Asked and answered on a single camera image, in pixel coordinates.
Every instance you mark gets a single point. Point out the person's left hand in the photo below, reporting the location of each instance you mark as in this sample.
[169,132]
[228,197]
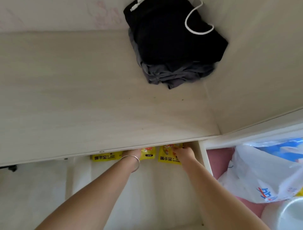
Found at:
[133,152]

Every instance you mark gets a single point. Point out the person's right hand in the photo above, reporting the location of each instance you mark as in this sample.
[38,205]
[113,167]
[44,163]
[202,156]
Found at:
[185,155]

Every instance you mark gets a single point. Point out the white drawer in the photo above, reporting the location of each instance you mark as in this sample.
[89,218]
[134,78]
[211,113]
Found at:
[153,189]

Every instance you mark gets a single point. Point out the person's left forearm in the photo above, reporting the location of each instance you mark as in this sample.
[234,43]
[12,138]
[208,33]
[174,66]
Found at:
[90,201]

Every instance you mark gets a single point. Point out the person's right forearm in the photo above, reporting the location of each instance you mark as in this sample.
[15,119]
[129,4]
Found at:
[225,201]

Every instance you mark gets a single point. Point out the white blue-printed plastic bag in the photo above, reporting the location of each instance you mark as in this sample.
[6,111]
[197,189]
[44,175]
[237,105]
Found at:
[260,173]

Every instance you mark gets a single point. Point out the black plastic bag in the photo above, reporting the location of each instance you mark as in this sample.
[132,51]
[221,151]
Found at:
[11,168]

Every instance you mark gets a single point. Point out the pink bedding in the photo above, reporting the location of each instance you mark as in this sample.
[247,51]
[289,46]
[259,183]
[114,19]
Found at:
[217,158]

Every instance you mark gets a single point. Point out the yellow plastic item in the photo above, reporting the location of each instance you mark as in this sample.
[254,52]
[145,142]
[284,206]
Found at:
[300,192]

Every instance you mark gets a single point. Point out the black folded garment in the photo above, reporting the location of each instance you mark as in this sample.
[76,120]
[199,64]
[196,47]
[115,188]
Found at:
[170,35]

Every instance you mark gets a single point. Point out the white round container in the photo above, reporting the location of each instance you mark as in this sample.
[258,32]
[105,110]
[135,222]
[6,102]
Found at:
[293,213]

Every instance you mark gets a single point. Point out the white wardrobe frame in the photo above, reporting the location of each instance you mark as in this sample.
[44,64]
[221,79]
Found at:
[260,133]

